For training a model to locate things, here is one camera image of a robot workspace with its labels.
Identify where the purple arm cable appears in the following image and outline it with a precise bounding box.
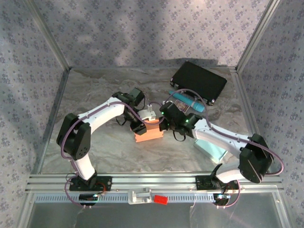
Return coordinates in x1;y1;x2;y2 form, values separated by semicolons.
162;89;285;209
61;101;162;209

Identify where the black flat case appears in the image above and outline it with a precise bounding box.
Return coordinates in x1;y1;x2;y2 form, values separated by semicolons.
170;61;228;106

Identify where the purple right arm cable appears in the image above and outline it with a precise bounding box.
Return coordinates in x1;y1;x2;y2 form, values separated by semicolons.
162;89;285;209

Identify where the brown paper box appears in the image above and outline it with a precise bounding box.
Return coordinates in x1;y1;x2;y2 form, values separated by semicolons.
134;118;165;143

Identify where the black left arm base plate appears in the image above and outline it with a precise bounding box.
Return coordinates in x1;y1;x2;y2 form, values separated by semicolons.
68;174;113;192

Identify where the teal blue tube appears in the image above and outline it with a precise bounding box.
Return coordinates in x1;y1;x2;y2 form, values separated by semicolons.
168;90;205;113

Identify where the red plastic block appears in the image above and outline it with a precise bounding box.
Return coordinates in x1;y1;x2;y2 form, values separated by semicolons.
153;194;169;205

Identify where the aluminium side rail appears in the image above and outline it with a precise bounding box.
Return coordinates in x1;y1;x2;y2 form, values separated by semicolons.
230;67;271;173
30;67;71;175

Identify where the small black board green light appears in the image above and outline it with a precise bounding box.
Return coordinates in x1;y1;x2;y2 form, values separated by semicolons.
213;193;231;206
79;193;98;206

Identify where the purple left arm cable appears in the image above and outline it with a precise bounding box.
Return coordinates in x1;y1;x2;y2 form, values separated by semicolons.
61;101;162;209

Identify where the grey slotted cable duct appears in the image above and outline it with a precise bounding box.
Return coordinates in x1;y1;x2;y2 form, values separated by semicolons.
35;192;214;204

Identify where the light blue paper box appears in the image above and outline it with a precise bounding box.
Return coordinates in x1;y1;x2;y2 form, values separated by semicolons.
193;139;228;164

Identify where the white plastic bracket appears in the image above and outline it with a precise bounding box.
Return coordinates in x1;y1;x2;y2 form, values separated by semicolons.
127;187;152;205

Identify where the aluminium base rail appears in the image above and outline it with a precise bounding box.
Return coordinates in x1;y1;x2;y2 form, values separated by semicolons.
25;172;285;192

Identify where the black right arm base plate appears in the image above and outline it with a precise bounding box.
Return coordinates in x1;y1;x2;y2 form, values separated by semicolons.
196;175;239;190

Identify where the aluminium frame post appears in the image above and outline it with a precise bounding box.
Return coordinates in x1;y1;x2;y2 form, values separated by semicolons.
235;0;283;72

